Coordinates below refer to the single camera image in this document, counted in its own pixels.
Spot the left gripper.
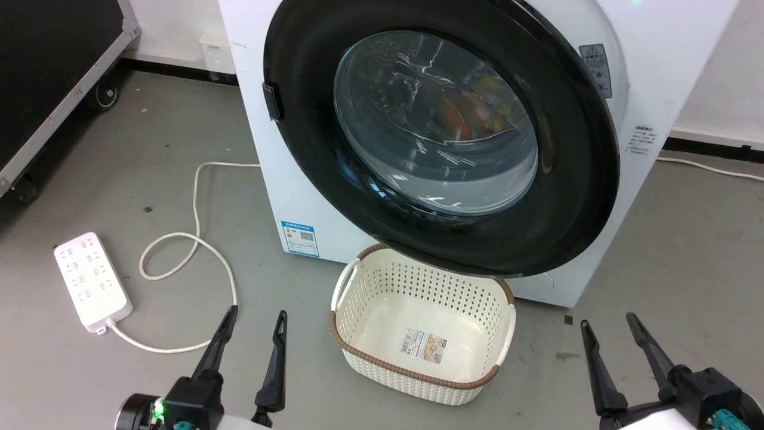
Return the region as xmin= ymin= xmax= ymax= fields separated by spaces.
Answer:
xmin=116 ymin=305 xmax=288 ymax=430

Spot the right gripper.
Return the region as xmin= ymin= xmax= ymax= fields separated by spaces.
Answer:
xmin=580 ymin=312 xmax=764 ymax=430

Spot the black round washer door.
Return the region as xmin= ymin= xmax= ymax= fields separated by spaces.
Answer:
xmin=262 ymin=0 xmax=622 ymax=279

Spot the white front-load washing machine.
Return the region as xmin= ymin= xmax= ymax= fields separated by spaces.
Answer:
xmin=218 ymin=0 xmax=741 ymax=309

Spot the blue energy label sticker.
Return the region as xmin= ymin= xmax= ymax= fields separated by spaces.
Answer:
xmin=280 ymin=220 xmax=321 ymax=258

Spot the white woven plastic laundry basket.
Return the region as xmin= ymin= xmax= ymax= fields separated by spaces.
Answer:
xmin=329 ymin=242 xmax=517 ymax=406

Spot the white power strip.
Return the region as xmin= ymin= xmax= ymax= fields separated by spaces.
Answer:
xmin=53 ymin=232 xmax=134 ymax=334

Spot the paper basket label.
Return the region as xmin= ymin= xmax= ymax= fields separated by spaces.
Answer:
xmin=401 ymin=327 xmax=448 ymax=366

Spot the black text side sticker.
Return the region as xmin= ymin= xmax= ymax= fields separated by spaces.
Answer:
xmin=626 ymin=125 xmax=658 ymax=156

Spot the black caster wheel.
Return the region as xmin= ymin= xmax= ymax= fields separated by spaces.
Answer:
xmin=88 ymin=78 xmax=121 ymax=113
xmin=8 ymin=172 xmax=41 ymax=205

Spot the colourful clothing in drum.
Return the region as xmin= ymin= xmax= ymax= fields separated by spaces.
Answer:
xmin=418 ymin=63 xmax=527 ymax=146

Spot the grey warning label sticker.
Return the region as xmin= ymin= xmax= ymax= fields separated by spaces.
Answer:
xmin=578 ymin=43 xmax=614 ymax=100

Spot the black flight case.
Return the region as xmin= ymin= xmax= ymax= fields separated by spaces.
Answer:
xmin=0 ymin=0 xmax=141 ymax=199

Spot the white power strip cable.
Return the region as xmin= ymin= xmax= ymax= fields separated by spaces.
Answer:
xmin=106 ymin=161 xmax=262 ymax=355

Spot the thin white floor cable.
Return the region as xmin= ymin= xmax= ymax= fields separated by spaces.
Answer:
xmin=656 ymin=156 xmax=764 ymax=182

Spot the white wall socket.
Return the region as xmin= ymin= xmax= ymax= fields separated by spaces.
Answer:
xmin=198 ymin=32 xmax=237 ymax=76

